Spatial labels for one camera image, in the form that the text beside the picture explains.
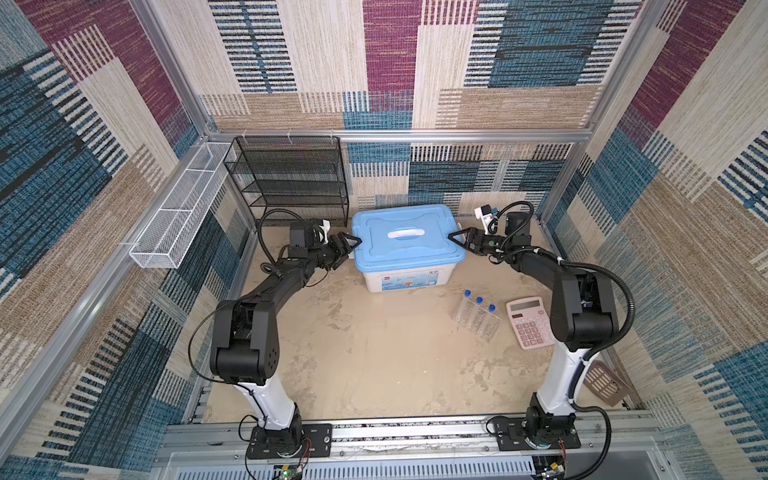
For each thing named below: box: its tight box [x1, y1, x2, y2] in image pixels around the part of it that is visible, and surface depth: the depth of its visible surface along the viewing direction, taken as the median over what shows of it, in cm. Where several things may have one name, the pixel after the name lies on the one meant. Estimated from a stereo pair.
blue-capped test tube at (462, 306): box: [455, 289, 472, 323], surface depth 89 cm
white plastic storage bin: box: [363, 264, 456, 293], surface depth 96 cm
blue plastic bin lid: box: [352, 204, 467, 272], surface depth 93 cm
